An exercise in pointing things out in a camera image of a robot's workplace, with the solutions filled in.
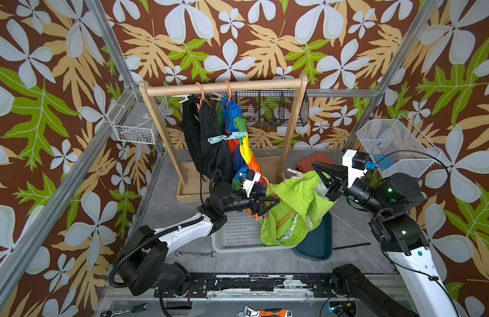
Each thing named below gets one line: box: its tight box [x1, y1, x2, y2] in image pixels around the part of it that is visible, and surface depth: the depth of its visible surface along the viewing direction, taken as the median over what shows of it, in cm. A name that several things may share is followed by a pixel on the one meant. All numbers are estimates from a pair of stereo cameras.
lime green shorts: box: [260, 170, 337, 247], surface depth 64 cm
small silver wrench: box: [174, 250, 217, 258], surface depth 84 cm
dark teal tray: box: [292, 211, 334, 262], surface depth 80 cm
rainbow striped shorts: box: [215, 96, 264, 219], surface depth 65 cm
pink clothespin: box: [286, 168, 304, 179], surface depth 60 cm
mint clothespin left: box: [207, 134, 228, 145], surface depth 62 cm
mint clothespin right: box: [224, 131, 248, 141], surface depth 62 cm
